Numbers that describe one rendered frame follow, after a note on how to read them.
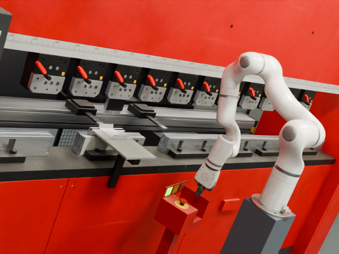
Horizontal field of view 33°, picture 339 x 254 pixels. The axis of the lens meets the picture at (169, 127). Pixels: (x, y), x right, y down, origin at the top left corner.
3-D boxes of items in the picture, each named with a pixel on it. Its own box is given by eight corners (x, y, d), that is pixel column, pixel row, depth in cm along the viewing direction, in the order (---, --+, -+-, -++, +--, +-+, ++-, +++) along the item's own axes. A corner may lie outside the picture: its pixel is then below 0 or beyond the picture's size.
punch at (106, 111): (104, 114, 261) (110, 96, 258) (101, 112, 262) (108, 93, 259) (120, 115, 268) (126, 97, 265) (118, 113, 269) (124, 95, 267)
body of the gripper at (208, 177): (201, 160, 272) (191, 178, 275) (218, 171, 267) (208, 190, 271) (209, 157, 278) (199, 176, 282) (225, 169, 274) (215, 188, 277)
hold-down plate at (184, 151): (174, 159, 299) (176, 153, 298) (167, 153, 302) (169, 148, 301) (210, 157, 320) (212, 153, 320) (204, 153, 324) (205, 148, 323)
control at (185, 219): (178, 235, 268) (191, 203, 263) (153, 218, 276) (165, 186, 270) (199, 226, 285) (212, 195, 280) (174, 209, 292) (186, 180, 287)
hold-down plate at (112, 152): (89, 161, 258) (91, 155, 257) (83, 155, 261) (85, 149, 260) (137, 160, 280) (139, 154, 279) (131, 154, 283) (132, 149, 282)
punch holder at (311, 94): (295, 113, 368) (305, 89, 363) (285, 107, 373) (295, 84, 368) (307, 113, 379) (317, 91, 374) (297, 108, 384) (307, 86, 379)
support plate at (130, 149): (125, 160, 244) (126, 157, 244) (92, 132, 260) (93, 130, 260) (155, 159, 257) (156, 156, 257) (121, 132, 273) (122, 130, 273)
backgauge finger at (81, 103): (93, 129, 265) (96, 120, 264) (64, 106, 281) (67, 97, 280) (112, 129, 274) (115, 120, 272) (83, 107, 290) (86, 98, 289)
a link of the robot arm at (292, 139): (305, 177, 245) (328, 128, 238) (282, 178, 232) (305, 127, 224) (284, 163, 252) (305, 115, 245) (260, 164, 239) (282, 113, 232)
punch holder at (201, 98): (194, 105, 296) (206, 76, 291) (184, 98, 301) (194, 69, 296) (213, 106, 306) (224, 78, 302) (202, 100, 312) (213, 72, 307)
